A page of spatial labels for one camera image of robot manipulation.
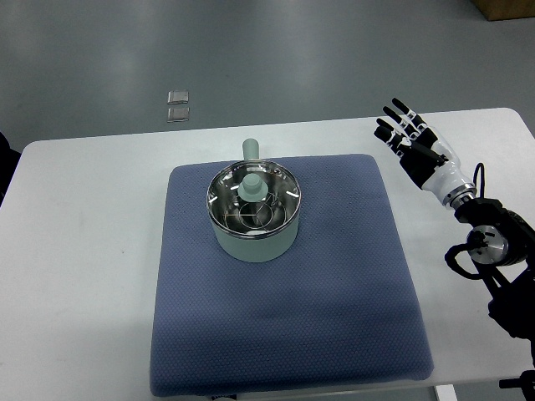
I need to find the blue fabric mat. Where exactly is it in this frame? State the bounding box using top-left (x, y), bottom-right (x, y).
top-left (150, 155), bottom-right (434, 397)

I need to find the wire steaming rack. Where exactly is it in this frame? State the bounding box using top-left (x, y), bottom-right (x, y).
top-left (223, 193), bottom-right (287, 234)

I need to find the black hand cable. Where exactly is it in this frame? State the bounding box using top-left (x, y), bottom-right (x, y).
top-left (472, 162), bottom-right (488, 200)

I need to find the glass lid with green knob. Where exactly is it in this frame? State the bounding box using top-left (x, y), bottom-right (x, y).
top-left (206, 160), bottom-right (302, 240)

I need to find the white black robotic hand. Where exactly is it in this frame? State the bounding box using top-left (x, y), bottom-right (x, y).
top-left (374, 98), bottom-right (477, 210)

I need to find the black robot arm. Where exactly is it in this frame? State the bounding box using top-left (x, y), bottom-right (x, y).
top-left (445, 197), bottom-right (534, 342)

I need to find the black table control box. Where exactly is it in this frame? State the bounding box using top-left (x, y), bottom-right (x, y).
top-left (499, 370), bottom-right (535, 393)

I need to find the upper metal floor plate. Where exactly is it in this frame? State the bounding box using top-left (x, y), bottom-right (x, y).
top-left (167, 89), bottom-right (189, 104)

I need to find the green steel pot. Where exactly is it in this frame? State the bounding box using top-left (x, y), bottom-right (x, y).
top-left (211, 138), bottom-right (299, 263)

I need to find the brown cardboard box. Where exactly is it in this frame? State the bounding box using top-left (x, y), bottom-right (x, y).
top-left (471, 0), bottom-right (534, 22)

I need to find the black object at left edge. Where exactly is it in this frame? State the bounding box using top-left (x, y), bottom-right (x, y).
top-left (0, 133), bottom-right (21, 201)

